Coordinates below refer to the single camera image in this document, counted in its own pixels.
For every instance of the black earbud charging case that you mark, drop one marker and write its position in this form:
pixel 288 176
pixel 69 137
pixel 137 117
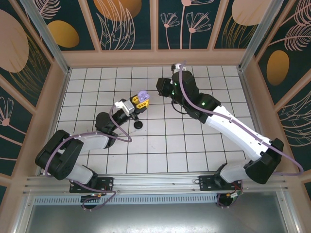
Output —
pixel 139 125

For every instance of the aluminium corner post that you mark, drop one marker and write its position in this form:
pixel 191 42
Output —
pixel 260 31
pixel 46 34

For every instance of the purple earbud charging case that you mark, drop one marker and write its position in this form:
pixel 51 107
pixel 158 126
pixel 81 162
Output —
pixel 143 98

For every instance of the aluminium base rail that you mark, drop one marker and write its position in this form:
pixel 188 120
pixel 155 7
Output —
pixel 150 184

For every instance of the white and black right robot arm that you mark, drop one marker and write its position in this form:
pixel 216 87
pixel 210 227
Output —
pixel 233 128

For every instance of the grey metal sheet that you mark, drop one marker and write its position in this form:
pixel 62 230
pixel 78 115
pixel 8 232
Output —
pixel 155 218

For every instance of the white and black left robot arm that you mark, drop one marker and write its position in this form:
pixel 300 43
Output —
pixel 92 143

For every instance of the aluminium table edge rail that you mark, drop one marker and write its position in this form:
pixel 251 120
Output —
pixel 248 97

